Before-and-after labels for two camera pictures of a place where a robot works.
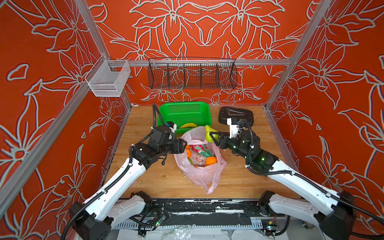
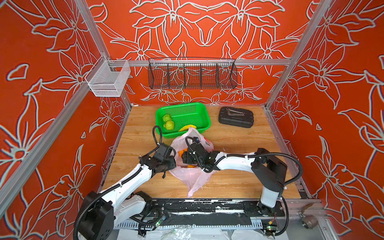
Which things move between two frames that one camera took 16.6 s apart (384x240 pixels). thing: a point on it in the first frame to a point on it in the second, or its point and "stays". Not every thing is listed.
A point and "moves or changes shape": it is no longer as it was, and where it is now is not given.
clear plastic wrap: x=180 y=232 stays
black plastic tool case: x=226 y=112 stays
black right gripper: x=224 y=139 to x=185 y=156
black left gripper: x=179 y=145 to x=173 y=162
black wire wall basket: x=192 y=73 stays
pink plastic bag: x=206 y=176 moves or changes shape
